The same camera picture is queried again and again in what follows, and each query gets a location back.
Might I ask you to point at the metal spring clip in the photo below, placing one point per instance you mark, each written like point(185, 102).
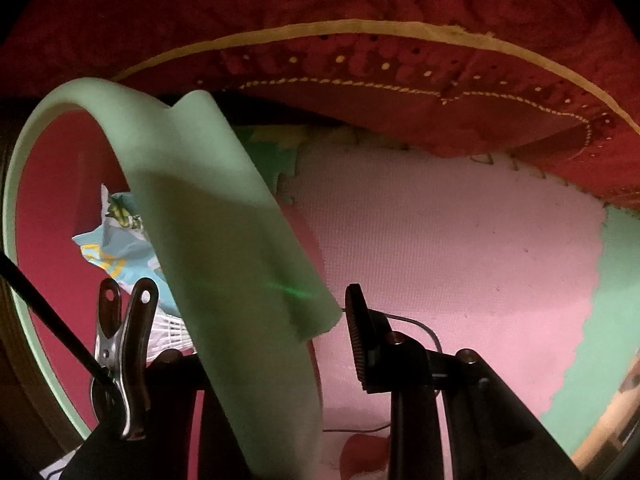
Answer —
point(125, 350)

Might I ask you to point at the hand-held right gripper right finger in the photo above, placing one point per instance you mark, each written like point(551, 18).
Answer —
point(357, 340)

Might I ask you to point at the teal tissue packet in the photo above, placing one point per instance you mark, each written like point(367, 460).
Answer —
point(120, 245)

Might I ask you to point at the red waste bin green rim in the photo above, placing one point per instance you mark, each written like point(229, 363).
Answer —
point(210, 210)

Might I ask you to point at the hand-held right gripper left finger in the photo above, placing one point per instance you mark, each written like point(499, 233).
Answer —
point(172, 410)

